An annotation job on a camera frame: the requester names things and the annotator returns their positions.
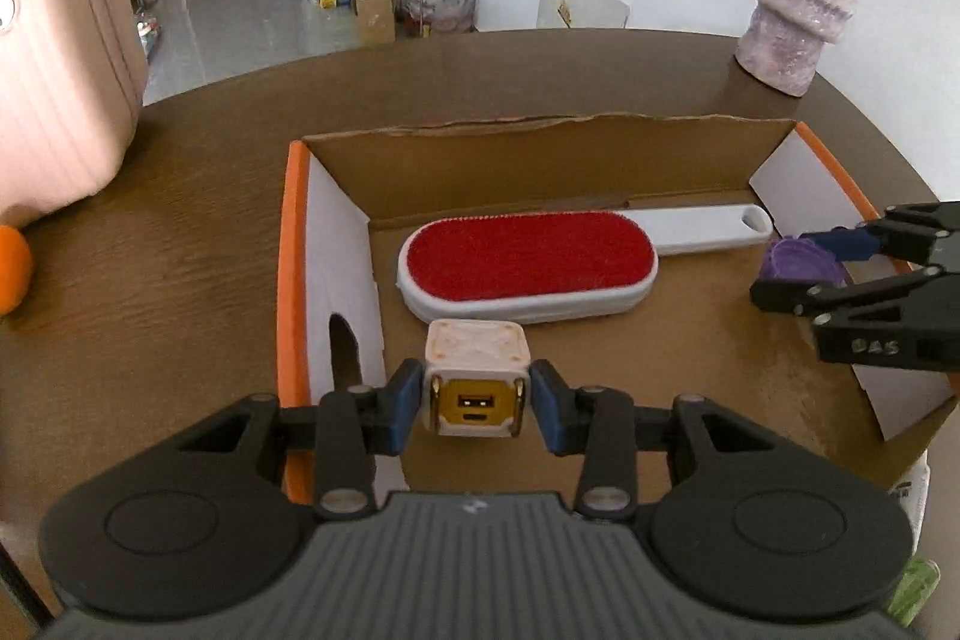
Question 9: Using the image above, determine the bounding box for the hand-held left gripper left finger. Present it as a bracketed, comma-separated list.
[174, 359, 425, 518]

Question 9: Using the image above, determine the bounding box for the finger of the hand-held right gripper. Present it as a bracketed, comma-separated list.
[799, 201, 960, 271]
[750, 263, 960, 323]

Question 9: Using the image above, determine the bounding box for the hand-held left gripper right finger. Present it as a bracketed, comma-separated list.
[529, 361, 788, 521]

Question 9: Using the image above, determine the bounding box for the purple round object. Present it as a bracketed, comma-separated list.
[761, 237, 852, 289]

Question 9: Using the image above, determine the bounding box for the white cube charger plug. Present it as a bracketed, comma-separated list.
[424, 319, 533, 438]

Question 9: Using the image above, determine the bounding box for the cardboard box with red sides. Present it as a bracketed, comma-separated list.
[276, 113, 960, 513]

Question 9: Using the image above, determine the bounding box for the red and white lint brush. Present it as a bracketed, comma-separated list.
[397, 203, 773, 322]

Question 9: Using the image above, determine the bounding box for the green translucent object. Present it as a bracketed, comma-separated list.
[889, 557, 942, 630]

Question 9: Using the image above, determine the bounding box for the small brown cardboard box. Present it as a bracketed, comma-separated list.
[352, 0, 398, 47]

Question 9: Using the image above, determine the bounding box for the orange fruit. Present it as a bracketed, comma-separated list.
[0, 224, 36, 317]

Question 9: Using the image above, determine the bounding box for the pink suitcase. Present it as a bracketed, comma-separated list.
[0, 0, 147, 229]

